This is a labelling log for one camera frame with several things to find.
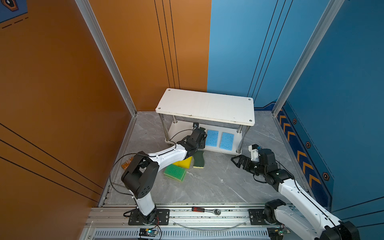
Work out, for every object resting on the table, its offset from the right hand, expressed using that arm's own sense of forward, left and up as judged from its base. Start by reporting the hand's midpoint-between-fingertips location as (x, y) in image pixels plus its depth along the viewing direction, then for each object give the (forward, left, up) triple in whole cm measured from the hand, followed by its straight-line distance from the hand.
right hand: (235, 162), depth 82 cm
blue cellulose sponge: (+16, +3, -3) cm, 16 cm away
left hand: (+16, +20, +1) cm, 26 cm away
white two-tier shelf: (+11, +8, +24) cm, 27 cm away
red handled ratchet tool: (-22, +12, -9) cm, 27 cm away
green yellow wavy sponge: (+5, +20, -9) cm, 23 cm away
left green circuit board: (-31, +43, -11) cm, 54 cm away
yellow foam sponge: (+3, +29, -8) cm, 30 cm away
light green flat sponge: (-3, +34, -6) cm, 35 cm away
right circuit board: (-31, -16, -12) cm, 37 cm away
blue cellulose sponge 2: (+19, +12, -3) cm, 22 cm away
